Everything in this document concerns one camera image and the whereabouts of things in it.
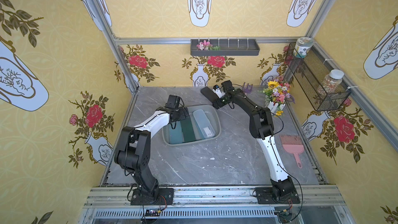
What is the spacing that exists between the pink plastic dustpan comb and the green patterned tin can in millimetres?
476

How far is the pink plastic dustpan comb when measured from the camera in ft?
2.87

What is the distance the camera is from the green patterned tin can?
2.81ft
